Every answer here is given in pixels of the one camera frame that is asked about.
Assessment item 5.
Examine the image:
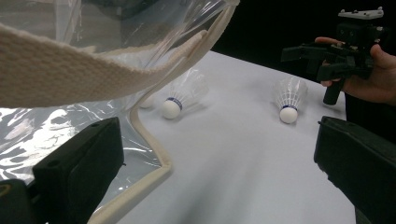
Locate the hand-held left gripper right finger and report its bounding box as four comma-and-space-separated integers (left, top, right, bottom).
313, 116, 396, 224

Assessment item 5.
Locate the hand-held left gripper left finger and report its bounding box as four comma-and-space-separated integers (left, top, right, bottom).
32, 116, 125, 224

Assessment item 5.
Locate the clear plastic bag beige trim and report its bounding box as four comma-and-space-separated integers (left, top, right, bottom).
0, 0, 241, 224

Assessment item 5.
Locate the black curtain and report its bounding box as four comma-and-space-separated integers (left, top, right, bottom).
211, 0, 396, 94

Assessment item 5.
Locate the white table cover sheet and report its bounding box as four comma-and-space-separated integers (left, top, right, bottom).
0, 50, 357, 224

